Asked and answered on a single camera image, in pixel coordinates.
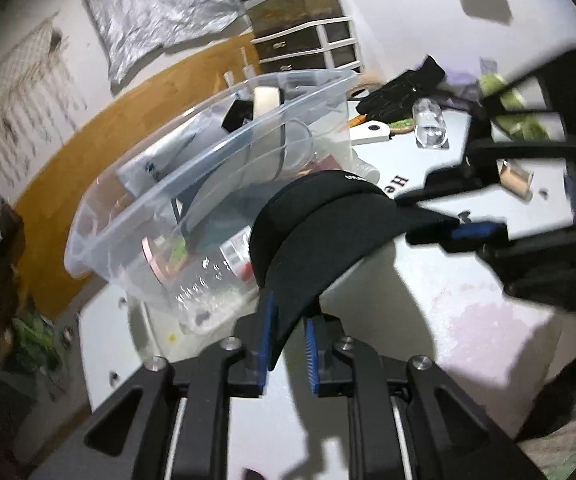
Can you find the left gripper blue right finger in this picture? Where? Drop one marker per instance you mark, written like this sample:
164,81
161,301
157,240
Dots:
407,419

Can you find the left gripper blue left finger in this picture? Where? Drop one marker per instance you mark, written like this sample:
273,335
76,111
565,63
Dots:
170,420

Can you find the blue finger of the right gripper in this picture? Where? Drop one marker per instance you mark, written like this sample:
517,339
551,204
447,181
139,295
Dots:
478,232

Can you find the black visor cap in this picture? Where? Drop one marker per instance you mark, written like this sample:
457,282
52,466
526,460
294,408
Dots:
312,231

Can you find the clear jar with sticks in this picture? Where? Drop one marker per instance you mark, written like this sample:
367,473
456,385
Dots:
515,179

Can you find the clear glass cup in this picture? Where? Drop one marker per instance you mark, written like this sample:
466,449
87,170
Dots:
430,128

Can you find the green cloth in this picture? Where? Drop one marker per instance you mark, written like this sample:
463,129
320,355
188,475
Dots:
523,127

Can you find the white cutting board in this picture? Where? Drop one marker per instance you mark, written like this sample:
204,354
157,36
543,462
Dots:
364,131

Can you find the black glove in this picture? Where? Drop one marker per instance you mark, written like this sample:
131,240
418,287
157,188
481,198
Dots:
395,99

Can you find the purple cloth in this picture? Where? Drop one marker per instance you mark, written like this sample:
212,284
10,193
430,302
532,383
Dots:
464,85

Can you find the clear plastic storage bin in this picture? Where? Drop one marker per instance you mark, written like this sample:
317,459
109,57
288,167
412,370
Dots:
206,175

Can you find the white drawer cabinet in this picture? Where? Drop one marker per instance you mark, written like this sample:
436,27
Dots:
318,45

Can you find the glass fish tank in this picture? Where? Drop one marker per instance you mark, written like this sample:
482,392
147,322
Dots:
270,16

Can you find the silver foil sheet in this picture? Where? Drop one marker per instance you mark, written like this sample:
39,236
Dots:
130,30

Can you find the macrame wall hanging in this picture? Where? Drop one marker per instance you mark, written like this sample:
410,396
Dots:
40,105

